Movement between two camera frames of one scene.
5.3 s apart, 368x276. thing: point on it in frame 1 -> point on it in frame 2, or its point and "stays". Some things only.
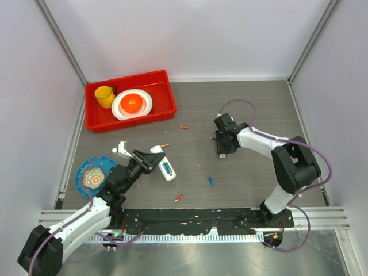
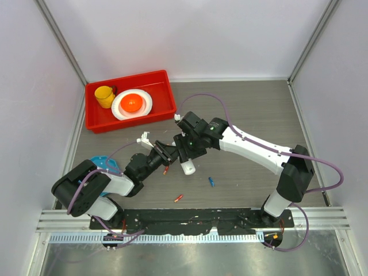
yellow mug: [104, 96] stays
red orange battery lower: [178, 198] stays
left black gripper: [145, 160] -> [167, 153]
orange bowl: [131, 102] stays
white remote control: [164, 164] -> [188, 167]
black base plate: [229, 222] stays
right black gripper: [221, 149] -> [185, 153]
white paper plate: [121, 114] stays
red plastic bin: [156, 84] stays
